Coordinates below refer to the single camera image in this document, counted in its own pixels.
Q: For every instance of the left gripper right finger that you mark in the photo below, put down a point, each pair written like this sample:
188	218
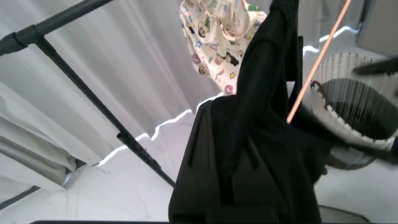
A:
255	193

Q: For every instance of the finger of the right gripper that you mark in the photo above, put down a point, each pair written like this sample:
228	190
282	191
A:
379	154
379	67

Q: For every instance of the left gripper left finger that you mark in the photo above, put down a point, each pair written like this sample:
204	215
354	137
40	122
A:
196	180

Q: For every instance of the pink clothes hanger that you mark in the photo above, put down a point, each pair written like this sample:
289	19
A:
317	63

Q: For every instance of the black garment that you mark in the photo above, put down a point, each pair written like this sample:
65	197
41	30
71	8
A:
264	77

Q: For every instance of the cream printed garment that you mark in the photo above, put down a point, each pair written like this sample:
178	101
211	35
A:
211	59

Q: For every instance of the white laundry basket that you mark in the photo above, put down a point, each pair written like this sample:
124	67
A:
329	68

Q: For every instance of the black clothes rack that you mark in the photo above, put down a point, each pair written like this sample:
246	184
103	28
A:
71	74

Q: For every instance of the white curtain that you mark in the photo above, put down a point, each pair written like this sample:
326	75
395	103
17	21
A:
140	46
25	168

